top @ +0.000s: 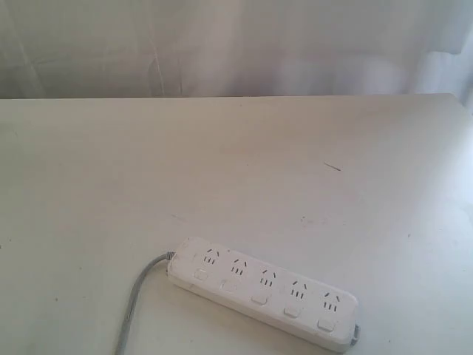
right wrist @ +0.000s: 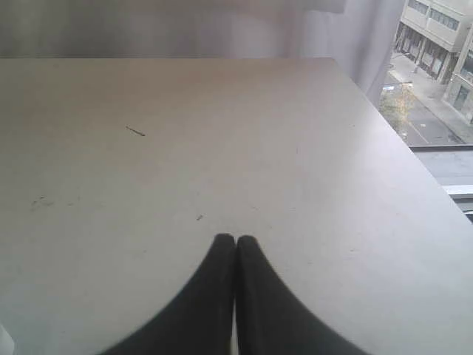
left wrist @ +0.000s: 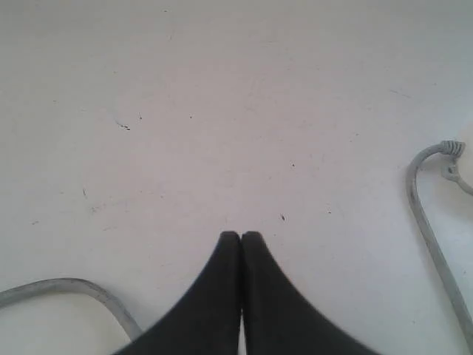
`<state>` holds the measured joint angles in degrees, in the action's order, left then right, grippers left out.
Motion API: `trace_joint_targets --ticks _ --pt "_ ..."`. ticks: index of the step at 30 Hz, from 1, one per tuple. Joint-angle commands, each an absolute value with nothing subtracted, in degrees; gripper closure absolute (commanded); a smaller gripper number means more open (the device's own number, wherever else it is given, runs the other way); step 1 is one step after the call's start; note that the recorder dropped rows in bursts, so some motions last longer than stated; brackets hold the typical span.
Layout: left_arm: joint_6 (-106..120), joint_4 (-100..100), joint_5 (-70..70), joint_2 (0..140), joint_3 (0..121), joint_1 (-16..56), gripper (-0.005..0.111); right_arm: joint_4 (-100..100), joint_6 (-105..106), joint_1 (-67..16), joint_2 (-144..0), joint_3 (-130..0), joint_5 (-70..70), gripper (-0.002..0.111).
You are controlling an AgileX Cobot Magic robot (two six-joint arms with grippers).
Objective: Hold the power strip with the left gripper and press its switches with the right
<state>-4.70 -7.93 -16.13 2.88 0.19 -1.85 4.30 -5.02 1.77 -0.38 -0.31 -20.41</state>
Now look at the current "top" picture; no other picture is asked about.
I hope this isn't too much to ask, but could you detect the grey power cord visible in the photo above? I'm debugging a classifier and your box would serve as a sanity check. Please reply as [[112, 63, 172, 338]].
[[112, 251, 177, 355]]

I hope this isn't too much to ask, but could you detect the white five-outlet power strip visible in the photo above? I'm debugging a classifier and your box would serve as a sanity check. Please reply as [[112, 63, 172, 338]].
[[167, 237, 360, 354]]

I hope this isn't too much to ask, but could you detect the white backdrop curtain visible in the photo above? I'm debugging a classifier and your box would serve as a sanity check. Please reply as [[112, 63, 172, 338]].
[[1, 1, 472, 107]]

